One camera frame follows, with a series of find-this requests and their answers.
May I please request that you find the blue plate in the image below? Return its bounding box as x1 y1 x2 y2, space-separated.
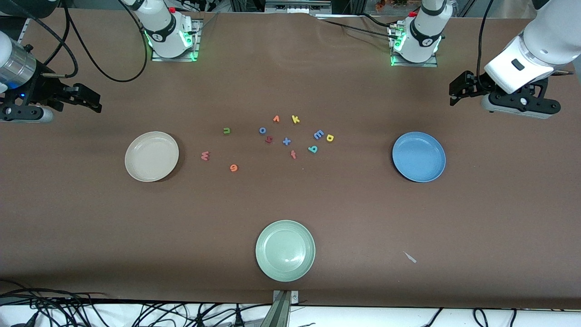
392 132 447 183

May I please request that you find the beige brown plate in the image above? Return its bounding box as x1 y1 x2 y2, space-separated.
125 131 180 183

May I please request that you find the pale green plate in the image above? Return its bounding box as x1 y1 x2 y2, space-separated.
255 220 316 282

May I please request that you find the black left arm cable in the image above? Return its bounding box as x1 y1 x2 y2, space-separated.
476 0 496 89

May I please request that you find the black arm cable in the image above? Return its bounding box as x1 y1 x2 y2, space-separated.
43 7 149 84
476 0 496 89

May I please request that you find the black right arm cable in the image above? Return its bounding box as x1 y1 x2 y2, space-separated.
43 7 149 84

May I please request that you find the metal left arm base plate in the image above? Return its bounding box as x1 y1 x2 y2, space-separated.
389 25 439 68

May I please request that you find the black table cable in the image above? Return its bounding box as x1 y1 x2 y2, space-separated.
318 18 400 40

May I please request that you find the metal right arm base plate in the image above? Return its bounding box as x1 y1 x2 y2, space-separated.
151 18 203 62

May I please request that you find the aluminium frame rail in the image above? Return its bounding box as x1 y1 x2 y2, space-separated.
265 0 333 15

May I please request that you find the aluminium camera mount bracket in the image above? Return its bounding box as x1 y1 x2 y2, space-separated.
271 290 300 327

